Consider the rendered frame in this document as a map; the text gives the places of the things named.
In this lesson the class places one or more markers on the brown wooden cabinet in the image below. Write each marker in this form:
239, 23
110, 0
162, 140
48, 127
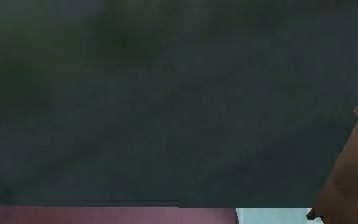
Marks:
348, 180

